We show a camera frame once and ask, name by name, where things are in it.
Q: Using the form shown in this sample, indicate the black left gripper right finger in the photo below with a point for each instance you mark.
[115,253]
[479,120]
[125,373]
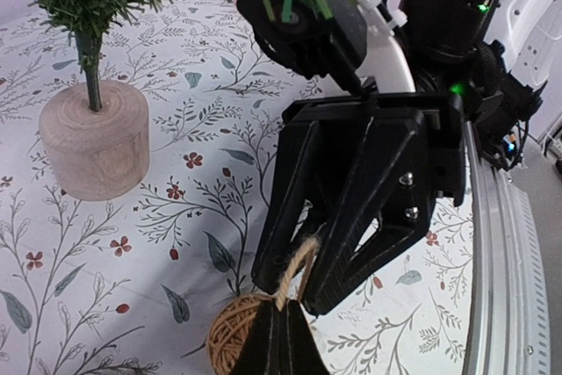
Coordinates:
[298,352]

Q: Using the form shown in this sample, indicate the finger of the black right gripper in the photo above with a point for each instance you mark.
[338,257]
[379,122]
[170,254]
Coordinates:
[304,171]

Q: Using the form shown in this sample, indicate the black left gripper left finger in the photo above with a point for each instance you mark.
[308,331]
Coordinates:
[260,352]

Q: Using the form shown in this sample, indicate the front aluminium rail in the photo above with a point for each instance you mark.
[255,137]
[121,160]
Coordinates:
[509,331]

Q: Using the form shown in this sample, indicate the floral patterned table mat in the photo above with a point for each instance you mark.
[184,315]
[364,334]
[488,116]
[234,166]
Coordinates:
[117,287]

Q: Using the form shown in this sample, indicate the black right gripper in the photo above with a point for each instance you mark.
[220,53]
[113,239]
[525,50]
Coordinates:
[400,157]

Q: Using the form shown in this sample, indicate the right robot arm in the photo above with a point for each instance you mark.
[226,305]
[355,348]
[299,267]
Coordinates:
[491,54]

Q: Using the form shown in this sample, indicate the small green christmas tree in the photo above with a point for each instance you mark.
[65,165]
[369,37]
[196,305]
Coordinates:
[215,99]

